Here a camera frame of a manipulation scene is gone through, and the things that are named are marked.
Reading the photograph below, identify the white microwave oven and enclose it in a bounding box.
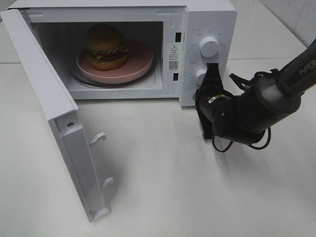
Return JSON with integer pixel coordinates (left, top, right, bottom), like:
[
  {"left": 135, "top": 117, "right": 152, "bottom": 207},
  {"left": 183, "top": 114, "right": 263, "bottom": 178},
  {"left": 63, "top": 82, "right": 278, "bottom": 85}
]
[{"left": 1, "top": 0, "right": 237, "bottom": 112}]

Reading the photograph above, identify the pink round plate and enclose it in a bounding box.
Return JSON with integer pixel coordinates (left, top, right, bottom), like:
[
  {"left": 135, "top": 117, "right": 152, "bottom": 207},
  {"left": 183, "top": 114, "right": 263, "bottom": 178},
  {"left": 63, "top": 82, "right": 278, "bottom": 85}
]
[{"left": 76, "top": 39, "right": 154, "bottom": 85}]

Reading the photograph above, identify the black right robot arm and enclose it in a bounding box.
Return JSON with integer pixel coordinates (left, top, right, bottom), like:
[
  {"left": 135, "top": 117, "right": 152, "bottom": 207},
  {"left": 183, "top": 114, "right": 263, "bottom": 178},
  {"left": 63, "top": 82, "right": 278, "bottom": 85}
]
[{"left": 195, "top": 42, "right": 316, "bottom": 147}]

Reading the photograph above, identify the glass microwave turntable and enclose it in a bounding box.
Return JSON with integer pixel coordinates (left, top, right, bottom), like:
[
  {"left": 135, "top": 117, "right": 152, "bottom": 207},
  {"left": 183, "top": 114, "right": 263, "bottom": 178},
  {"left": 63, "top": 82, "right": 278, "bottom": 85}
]
[{"left": 68, "top": 54, "right": 157, "bottom": 88}]

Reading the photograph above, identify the white microwave knob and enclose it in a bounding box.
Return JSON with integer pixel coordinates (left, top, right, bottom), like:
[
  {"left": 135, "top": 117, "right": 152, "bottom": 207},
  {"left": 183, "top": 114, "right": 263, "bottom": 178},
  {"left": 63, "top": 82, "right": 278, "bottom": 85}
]
[
  {"left": 199, "top": 36, "right": 219, "bottom": 57},
  {"left": 196, "top": 68, "right": 207, "bottom": 86}
]

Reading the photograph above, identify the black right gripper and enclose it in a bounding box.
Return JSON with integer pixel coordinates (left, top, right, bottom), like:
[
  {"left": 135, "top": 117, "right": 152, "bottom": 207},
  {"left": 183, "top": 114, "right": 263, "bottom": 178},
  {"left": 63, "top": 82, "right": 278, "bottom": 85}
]
[{"left": 195, "top": 63, "right": 233, "bottom": 140}]

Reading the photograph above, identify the burger with lettuce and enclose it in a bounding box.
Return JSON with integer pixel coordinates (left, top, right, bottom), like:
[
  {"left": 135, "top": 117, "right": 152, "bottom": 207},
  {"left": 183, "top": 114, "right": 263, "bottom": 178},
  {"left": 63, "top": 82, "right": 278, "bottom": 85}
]
[{"left": 83, "top": 24, "right": 129, "bottom": 71}]

